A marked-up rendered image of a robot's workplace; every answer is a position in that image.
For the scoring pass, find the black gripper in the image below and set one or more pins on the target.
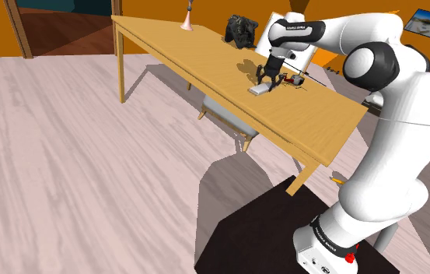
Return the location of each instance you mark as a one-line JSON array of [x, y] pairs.
[[274, 65]]

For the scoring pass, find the wooden door frame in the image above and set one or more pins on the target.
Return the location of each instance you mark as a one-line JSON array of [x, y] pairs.
[[19, 26]]

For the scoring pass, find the long wooden table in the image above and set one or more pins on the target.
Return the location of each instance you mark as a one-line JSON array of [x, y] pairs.
[[207, 57]]

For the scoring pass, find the red and grey tool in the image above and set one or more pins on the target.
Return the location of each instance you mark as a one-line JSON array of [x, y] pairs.
[[295, 80]]

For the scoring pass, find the pink vase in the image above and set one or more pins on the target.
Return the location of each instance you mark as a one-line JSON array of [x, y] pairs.
[[187, 22]]

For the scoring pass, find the white flat box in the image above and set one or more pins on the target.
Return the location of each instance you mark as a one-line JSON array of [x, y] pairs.
[[258, 89]]

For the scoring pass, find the dark robot stand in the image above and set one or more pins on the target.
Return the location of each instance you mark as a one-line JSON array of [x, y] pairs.
[[260, 235]]

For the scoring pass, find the grey upholstered chair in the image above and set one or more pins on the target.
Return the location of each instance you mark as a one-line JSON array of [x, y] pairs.
[[226, 114]]

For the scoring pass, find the thin black rod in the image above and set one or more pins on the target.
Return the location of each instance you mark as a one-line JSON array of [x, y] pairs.
[[313, 77]]

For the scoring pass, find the framed landscape wall picture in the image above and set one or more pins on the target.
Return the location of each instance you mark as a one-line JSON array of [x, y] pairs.
[[427, 23]]

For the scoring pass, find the yellow pencil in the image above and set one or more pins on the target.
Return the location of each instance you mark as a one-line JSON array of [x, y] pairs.
[[338, 180]]

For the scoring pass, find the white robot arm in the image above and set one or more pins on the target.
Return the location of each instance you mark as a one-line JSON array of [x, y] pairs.
[[396, 144]]

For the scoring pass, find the black bag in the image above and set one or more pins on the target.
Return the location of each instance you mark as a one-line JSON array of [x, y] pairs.
[[241, 30]]

